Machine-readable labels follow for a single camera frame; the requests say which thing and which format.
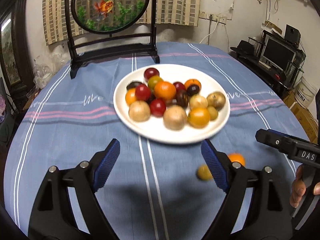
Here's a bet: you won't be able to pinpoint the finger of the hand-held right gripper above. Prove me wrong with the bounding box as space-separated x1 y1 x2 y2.
255 129 292 154

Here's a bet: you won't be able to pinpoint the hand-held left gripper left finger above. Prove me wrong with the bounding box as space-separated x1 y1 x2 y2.
28 139 121 240

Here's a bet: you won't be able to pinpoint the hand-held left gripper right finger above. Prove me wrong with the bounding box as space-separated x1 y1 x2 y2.
201 139 293 240

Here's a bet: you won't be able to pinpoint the small yellow fruit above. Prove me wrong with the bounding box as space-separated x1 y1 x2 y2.
197 165 213 181

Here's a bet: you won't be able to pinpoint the small orange tangerine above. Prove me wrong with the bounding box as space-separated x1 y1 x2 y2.
228 153 246 167
125 89 137 106

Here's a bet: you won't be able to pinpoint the orange-yellow tomato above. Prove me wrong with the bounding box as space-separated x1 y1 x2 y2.
187 107 211 129

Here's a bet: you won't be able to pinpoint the small yellow-green fruit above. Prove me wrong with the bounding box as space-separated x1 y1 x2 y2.
207 106 219 120

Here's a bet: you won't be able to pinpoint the white oval plate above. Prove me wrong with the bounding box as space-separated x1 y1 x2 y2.
113 64 231 145

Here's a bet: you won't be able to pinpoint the pale tan round fruit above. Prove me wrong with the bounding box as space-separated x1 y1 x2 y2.
128 100 151 122

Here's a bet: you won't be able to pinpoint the speckled tan passion fruit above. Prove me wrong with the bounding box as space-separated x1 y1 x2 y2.
206 91 226 111

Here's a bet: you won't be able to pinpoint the pale yellow round fruit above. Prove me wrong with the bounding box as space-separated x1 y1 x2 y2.
189 94 209 110

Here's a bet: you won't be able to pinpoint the dark red wrinkled date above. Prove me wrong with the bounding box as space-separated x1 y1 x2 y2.
175 89 189 108

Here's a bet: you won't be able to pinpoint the red tomato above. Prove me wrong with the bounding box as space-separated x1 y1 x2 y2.
149 98 167 117
135 84 151 101

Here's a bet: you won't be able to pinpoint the small dark purple plum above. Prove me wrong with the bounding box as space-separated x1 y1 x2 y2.
186 84 200 96

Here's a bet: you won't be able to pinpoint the medium orange mandarin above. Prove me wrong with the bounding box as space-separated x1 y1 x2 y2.
184 79 202 90

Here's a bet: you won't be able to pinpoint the red plum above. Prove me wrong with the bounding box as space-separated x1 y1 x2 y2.
144 68 160 80
172 81 186 92

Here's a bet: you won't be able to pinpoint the large orange mandarin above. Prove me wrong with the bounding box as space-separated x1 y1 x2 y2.
154 81 177 100

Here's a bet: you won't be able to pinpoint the green-yellow tomato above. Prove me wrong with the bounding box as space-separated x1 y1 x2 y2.
147 75 164 90

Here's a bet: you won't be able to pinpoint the person's right hand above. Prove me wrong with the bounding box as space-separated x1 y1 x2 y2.
289 164 320 208

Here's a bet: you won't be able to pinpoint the large cardboard box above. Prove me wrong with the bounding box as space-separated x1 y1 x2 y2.
284 90 319 143

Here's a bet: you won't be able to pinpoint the blue striped tablecloth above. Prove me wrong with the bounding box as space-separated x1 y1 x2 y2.
4 41 310 240

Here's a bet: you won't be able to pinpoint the white plastic bucket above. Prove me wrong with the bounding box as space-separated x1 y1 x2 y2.
294 76 318 109

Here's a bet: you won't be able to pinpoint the black computer desk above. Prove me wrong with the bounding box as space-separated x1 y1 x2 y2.
230 30 307 98

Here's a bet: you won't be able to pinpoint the black computer monitor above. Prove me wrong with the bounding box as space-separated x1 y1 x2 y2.
261 37 297 68

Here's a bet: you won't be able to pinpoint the black hat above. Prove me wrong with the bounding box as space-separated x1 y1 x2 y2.
230 40 260 57

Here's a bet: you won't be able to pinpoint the black speaker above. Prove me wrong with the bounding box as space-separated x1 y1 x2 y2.
285 24 301 43

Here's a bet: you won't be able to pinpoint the clear plastic bags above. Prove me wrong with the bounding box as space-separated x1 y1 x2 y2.
32 52 70 89

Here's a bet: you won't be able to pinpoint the small cardboard box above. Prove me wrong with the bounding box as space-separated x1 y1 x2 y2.
262 20 283 35

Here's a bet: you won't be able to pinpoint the dark wood framed painting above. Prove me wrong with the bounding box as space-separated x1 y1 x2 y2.
0 7 34 90

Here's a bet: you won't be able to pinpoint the round goldfish screen black stand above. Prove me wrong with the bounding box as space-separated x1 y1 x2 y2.
64 0 160 79

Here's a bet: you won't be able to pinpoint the beige brick-pattern curtain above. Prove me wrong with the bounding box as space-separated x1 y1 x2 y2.
42 0 202 46

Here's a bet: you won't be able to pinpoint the white power cable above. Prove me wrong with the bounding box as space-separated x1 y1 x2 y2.
199 20 219 45

